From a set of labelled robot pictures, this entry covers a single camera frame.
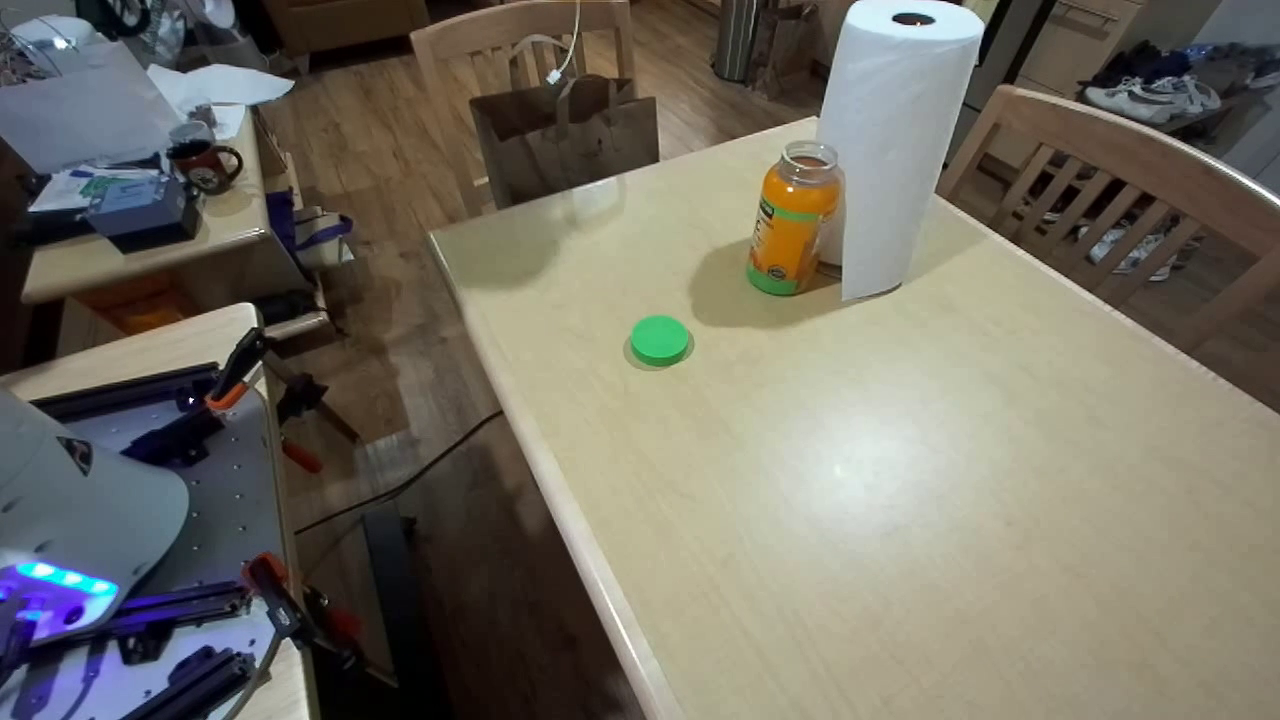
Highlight wooden chair behind table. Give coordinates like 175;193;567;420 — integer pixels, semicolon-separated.
940;82;1280;346

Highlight white paper towel roll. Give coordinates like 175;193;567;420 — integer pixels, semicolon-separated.
820;0;983;299

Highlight cluttered wooden side table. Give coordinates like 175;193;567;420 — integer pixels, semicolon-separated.
0;43;309;306

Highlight white sneakers on floor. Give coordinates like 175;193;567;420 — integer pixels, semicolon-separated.
1083;74;1224;125

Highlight thin white cable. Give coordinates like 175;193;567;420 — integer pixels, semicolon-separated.
535;0;590;95

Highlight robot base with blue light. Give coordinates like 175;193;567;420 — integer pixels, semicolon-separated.
0;391;191;642

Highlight orange juice jar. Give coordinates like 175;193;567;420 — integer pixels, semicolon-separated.
747;141;842;295

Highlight green round lid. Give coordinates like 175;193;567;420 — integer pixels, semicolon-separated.
627;311;692;367

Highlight brown paper bag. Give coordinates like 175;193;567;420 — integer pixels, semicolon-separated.
468;38;658;207

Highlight black orange clamp tool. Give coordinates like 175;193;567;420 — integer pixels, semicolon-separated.
122;326;269;467

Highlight dark mug on side table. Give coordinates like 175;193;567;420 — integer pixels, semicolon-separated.
166;141;244;195

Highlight wooden chair with grey cushion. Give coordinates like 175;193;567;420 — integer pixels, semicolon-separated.
406;0;658;214

